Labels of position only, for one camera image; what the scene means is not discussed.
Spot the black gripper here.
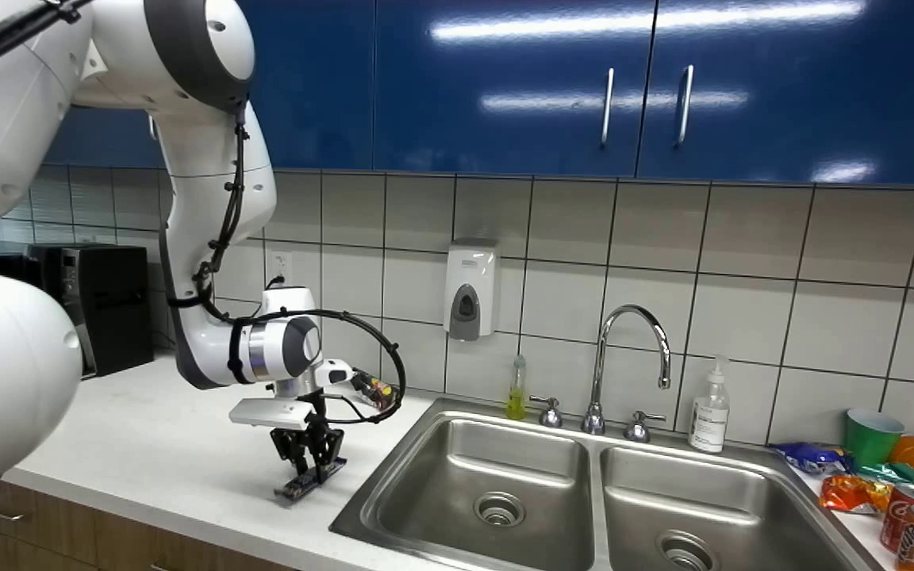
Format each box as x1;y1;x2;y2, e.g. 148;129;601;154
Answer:
267;392;351;492

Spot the stainless steel double sink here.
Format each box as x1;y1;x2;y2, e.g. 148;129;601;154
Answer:
325;394;887;571

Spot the green dish soap bottle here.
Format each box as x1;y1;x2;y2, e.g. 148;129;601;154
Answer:
503;351;532;423

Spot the wooden base cabinet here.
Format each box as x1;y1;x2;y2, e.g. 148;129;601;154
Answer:
0;479;306;571

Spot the chrome faucet knob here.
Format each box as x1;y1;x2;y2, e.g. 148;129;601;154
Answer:
621;408;658;447
535;396;568;431

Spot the black countertop appliance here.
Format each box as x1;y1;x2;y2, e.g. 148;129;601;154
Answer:
0;246;158;382

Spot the chrome gooseneck faucet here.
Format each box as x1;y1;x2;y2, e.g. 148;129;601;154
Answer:
576;302;680;439

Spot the clear pump soap bottle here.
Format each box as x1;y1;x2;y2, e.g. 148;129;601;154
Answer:
686;355;734;457

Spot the blue snack bag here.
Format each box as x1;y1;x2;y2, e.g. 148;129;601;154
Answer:
772;441;852;479

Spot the orange snack bag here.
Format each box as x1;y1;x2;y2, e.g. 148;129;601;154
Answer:
814;469;887;521

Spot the green cup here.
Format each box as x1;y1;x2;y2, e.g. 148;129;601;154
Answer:
841;406;907;469

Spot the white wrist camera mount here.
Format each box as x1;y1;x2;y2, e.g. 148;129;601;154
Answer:
228;394;318;431

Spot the white wall soap dispenser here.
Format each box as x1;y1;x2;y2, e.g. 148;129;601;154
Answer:
444;246;502;344

